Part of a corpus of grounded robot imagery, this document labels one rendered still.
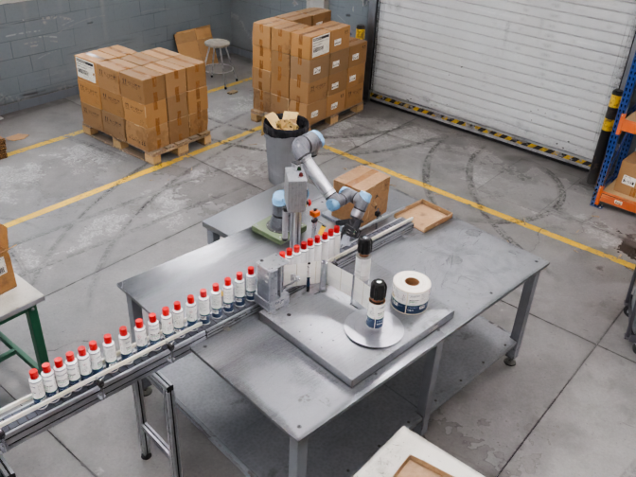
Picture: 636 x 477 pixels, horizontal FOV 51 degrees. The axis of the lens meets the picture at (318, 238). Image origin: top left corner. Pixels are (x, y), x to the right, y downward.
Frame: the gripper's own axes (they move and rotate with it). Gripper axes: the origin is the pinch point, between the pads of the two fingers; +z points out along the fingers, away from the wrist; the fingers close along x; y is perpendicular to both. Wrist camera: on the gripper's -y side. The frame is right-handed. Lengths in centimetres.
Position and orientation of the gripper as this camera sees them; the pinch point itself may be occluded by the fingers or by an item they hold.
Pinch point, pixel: (340, 245)
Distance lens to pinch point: 396.1
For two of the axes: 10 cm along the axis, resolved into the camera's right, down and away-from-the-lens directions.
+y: 6.9, 4.1, -5.9
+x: 6.0, 1.3, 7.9
